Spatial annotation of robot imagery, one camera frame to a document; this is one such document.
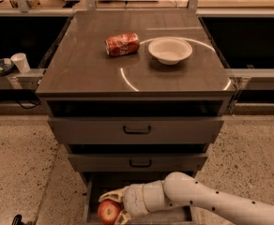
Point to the middle grey drawer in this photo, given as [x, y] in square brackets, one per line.
[137, 162]

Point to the grey drawer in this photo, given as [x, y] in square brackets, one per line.
[137, 162]
[135, 131]

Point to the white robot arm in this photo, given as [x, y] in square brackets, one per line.
[178, 190]

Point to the white foam cup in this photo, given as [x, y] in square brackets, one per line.
[20, 61]

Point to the red apple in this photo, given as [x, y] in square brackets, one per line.
[108, 212]

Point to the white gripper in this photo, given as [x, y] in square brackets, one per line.
[133, 200]

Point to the top grey drawer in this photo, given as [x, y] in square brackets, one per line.
[135, 131]

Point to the black object at floor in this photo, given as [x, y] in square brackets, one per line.
[18, 220]

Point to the dark blue dish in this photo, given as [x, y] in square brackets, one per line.
[6, 66]

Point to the white bowl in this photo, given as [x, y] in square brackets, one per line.
[170, 50]

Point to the crushed red soda can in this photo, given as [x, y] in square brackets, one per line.
[122, 44]

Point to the open bottom drawer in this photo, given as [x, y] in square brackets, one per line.
[99, 183]

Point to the grey drawer cabinet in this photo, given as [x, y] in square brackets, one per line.
[84, 81]

